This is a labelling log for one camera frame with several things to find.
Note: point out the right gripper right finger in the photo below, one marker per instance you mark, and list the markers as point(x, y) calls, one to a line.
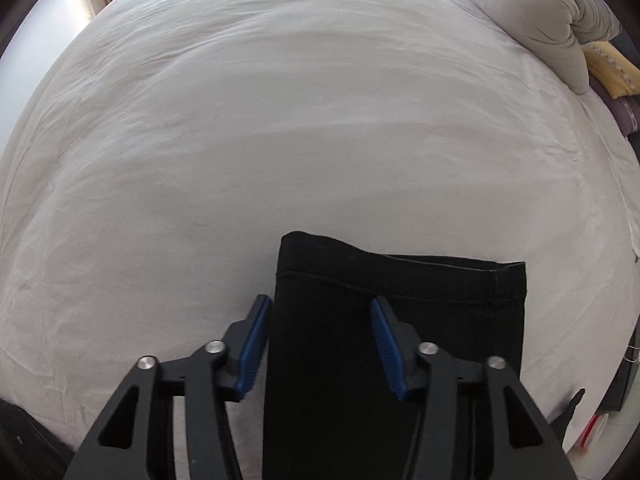
point(468, 420)

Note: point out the rolled white duvet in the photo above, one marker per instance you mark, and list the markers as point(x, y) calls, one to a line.
point(555, 30)

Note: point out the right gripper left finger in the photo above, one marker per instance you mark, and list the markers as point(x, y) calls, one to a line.
point(134, 435)

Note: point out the purple pillow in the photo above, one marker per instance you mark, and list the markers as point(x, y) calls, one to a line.
point(625, 110)

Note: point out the white bed with sheet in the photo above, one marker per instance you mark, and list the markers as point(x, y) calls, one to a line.
point(183, 157)

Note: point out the yellow pillow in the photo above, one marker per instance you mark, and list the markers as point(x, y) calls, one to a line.
point(612, 69)

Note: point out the dark nightstand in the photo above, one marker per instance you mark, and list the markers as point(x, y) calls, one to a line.
point(619, 388)

